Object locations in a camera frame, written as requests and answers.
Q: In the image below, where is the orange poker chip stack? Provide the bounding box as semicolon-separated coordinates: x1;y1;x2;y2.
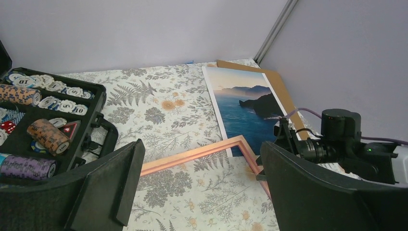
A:
26;119;71;156

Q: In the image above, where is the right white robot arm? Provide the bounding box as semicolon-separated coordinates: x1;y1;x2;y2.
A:
273;109;408;187

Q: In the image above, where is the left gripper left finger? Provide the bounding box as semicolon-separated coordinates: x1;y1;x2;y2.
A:
0;140;145;231

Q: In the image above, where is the seascape photo print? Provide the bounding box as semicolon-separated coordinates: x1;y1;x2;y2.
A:
202;66;287;155

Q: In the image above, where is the red die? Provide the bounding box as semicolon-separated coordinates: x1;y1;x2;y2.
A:
0;120;16;134

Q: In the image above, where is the wooden picture frame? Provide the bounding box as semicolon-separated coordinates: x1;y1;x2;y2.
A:
140;135;272;200

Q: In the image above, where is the orange chip stack rear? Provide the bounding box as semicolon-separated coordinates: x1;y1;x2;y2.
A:
0;84;42;106

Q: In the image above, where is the purple poker chip stack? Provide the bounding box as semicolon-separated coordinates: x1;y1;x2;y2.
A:
0;154;57;180

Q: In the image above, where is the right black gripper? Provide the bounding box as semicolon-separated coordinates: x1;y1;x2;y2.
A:
260;117;344;166

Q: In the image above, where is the floral patterned table mat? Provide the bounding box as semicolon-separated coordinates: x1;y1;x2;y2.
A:
67;59;279;231

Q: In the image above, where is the brown cardboard backing board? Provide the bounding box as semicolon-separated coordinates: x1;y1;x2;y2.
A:
217;60;309;140

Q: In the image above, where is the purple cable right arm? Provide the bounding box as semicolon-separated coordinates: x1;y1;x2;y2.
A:
285;107;408;146

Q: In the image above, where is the black poker chip case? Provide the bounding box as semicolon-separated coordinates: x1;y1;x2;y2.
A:
0;47;118;188

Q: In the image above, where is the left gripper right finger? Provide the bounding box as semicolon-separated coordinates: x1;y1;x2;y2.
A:
260;141;408;231

